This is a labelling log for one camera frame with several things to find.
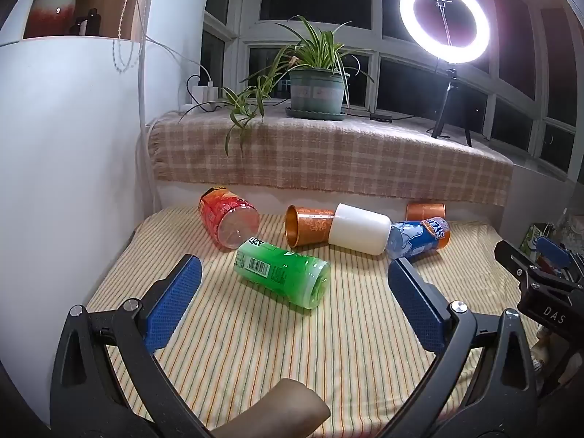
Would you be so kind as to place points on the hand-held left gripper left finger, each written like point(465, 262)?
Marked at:
point(175, 301)

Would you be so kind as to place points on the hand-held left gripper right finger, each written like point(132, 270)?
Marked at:
point(415, 303)

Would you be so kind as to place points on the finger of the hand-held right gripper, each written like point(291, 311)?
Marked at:
point(511, 258)
point(553, 251)

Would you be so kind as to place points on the green plastic bottle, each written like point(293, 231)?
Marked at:
point(283, 269)

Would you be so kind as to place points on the copper patterned metal cup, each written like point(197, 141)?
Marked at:
point(310, 228)
point(424, 212)

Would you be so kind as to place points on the white cup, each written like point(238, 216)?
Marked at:
point(358, 230)

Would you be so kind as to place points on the green box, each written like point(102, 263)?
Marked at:
point(534, 239)

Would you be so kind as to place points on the striped yellow cloth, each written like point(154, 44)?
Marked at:
point(255, 351)

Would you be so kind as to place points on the red plastic bottle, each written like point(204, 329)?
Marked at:
point(219, 212)

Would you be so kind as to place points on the brown rounded object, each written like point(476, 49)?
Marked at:
point(273, 410)

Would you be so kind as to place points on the plaid beige cloth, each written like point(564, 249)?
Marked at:
point(365, 159)

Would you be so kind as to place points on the black tripod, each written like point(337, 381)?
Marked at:
point(449, 100)

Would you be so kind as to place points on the white charger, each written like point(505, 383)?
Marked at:
point(205, 91)

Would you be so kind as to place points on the green plant saucer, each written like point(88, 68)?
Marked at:
point(317, 114)

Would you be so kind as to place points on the potted spider plant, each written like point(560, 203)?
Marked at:
point(317, 89)

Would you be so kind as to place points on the black bottle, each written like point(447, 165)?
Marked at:
point(91, 23)

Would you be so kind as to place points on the red and white vase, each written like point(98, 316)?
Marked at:
point(52, 9)

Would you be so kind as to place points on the white window frame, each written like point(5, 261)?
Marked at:
point(374, 45)

